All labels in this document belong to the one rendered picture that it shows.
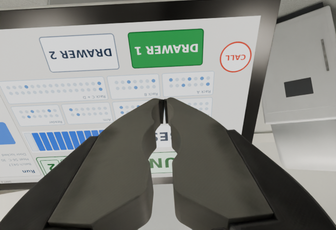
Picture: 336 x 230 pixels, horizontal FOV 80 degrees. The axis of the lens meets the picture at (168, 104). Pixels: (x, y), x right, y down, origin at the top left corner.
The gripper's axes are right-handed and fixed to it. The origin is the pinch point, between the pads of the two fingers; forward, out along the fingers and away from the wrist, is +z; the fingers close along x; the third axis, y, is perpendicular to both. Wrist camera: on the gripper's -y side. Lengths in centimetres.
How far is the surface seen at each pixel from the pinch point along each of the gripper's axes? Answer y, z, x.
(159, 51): 0.8, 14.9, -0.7
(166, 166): 21.4, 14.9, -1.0
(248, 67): 3.6, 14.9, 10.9
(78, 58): 1.2, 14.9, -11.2
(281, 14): 19, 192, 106
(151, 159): 19.6, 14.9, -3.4
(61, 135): 13.5, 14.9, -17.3
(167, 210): 117, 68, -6
